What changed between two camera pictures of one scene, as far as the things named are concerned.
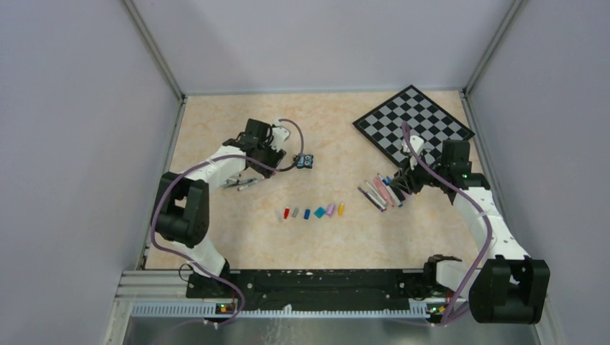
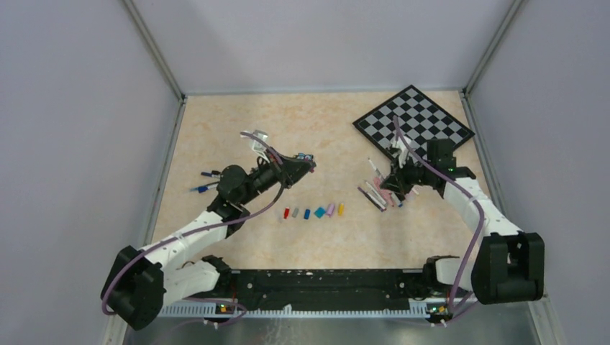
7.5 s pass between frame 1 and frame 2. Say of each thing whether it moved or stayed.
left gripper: moved
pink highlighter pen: stayed
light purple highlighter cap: stayed
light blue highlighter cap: stayed
